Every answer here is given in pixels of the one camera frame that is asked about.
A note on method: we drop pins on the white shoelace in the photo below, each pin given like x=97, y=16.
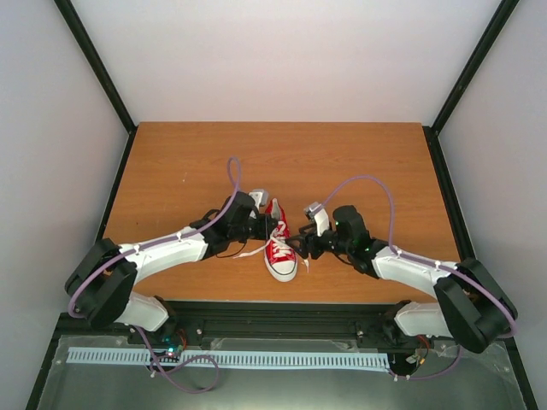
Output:
x=260, y=250

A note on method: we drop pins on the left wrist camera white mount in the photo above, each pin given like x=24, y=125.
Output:
x=260, y=197

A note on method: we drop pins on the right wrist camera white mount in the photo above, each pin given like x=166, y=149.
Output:
x=317, y=214

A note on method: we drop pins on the red canvas sneaker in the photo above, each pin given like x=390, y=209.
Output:
x=280, y=259

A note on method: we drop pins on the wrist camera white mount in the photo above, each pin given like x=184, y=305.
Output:
x=260, y=197
x=317, y=214

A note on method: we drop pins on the black aluminium frame base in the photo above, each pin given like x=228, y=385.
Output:
x=172, y=172

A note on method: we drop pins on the light blue cable duct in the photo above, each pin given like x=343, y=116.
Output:
x=238, y=360

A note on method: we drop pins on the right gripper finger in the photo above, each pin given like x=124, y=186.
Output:
x=306, y=230
x=298, y=244

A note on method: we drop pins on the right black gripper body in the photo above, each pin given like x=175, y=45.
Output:
x=318, y=250

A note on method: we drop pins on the green lit circuit board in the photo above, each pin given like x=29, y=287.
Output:
x=171, y=347

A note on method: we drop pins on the black frame post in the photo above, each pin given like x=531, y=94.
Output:
x=486, y=41
x=96, y=64

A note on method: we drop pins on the right black frame post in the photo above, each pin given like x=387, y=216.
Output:
x=486, y=41

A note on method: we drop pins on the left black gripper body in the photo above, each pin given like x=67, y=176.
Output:
x=261, y=233

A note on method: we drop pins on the left black frame post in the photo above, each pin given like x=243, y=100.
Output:
x=96, y=64

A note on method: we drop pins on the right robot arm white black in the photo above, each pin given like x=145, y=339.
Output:
x=468, y=305

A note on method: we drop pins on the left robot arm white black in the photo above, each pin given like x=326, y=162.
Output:
x=101, y=287

